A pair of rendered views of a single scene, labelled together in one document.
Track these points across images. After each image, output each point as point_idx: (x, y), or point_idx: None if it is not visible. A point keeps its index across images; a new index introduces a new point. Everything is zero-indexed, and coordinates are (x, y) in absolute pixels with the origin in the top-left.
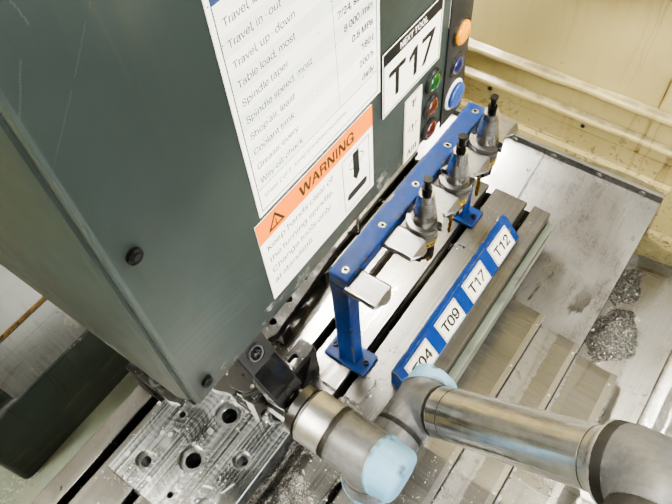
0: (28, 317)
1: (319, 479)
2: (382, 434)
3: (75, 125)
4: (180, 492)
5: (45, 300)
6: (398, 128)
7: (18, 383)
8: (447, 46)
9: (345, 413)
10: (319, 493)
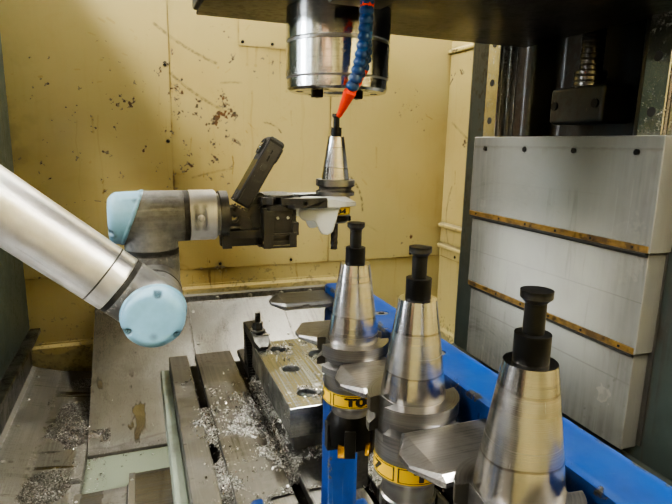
0: (504, 304)
1: (235, 443)
2: (144, 199)
3: None
4: (300, 345)
5: (514, 304)
6: None
7: (473, 343)
8: None
9: (183, 195)
10: (224, 438)
